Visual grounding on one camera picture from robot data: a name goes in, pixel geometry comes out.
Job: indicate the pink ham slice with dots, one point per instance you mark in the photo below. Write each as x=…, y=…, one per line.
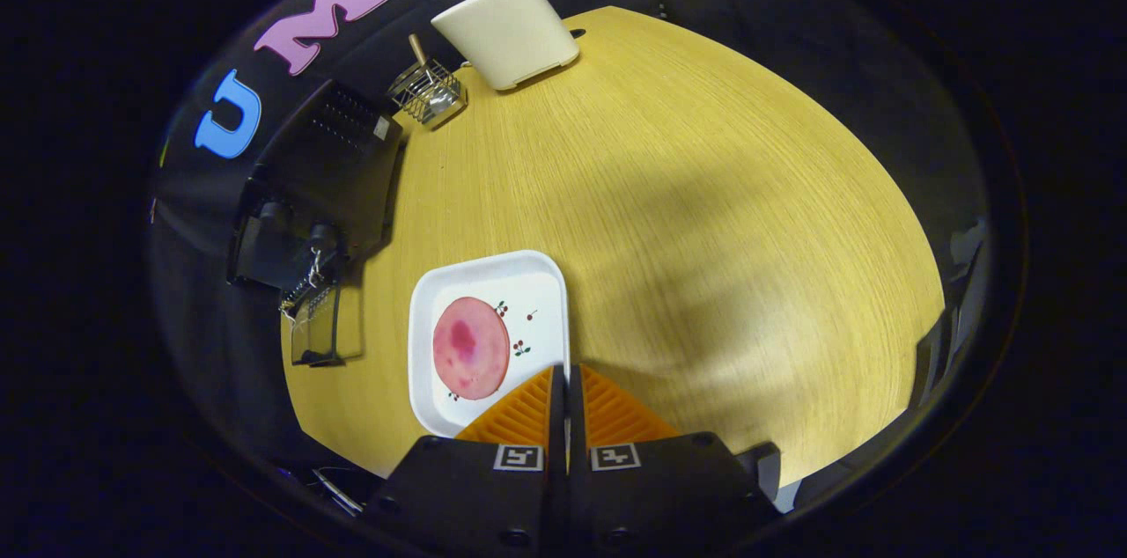
x=471, y=347

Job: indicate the white square plate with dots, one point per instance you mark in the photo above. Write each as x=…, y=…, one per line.
x=528, y=285

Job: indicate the toaster oven glass door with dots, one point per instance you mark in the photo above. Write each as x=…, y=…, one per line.
x=308, y=357

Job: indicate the wooden stick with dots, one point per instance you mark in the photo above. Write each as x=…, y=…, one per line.
x=417, y=50

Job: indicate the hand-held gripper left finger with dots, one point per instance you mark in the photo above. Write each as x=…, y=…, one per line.
x=475, y=496

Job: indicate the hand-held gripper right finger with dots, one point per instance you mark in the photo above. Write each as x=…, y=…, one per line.
x=660, y=496

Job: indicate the black toaster oven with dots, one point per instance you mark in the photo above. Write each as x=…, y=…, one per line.
x=335, y=162

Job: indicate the cream white toaster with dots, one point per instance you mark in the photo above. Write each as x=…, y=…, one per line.
x=506, y=34

